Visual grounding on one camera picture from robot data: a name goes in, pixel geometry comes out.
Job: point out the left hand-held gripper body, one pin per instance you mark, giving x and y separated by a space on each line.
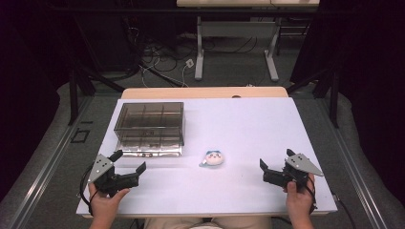
102 168

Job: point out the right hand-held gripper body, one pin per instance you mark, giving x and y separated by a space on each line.
301 163

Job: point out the dark transparent compartment box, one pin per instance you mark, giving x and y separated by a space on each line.
149 127

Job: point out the white and blue plush toy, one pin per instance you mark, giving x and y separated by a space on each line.
214 158

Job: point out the person's left hand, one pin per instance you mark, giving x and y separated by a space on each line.
103 205

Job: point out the person's right hand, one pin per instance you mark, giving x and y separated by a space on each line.
299 203

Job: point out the black metal stand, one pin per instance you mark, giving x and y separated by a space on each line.
333 95
74 95

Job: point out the person's beige trousers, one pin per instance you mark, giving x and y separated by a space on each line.
207 223

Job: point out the white power adapter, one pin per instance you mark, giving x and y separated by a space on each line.
189 63

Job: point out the white-legged background table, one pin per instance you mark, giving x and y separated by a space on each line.
235 29

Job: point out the grey metal floor rail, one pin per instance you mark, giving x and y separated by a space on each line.
353 168
47 165

